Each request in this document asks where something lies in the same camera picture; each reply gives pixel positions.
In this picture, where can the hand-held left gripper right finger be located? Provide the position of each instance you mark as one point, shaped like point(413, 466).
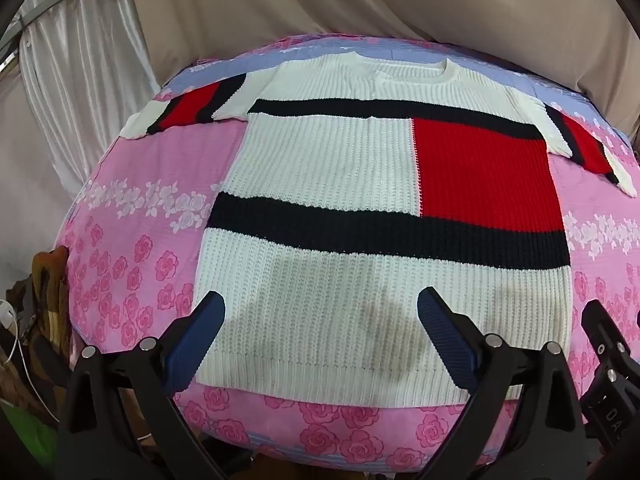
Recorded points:
point(445, 332)

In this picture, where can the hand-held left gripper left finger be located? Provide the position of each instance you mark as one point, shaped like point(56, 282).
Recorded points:
point(197, 340)

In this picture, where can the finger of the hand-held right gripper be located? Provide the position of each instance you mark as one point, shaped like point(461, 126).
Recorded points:
point(607, 332)

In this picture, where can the white red black knit sweater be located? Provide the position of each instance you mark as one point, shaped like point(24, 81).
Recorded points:
point(320, 160)

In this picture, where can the pink floral blanket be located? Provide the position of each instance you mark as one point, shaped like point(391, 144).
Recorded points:
point(150, 185)

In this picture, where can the green cloth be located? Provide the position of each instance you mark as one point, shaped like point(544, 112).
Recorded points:
point(25, 435)

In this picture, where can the white satin curtain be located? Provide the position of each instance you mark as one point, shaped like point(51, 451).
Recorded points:
point(90, 60)

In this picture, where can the beige backdrop cloth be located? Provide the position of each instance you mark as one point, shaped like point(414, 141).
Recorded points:
point(350, 0)

